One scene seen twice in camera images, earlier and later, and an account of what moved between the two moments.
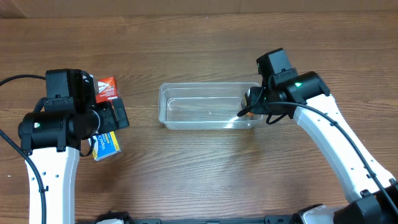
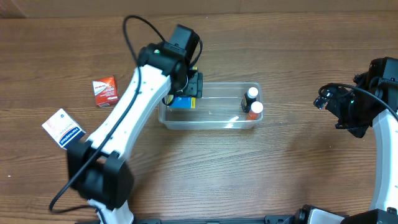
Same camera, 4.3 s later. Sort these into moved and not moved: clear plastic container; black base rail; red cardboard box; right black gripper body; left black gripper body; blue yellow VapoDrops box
Moved: left black gripper body; blue yellow VapoDrops box; right black gripper body
Not moved: red cardboard box; black base rail; clear plastic container
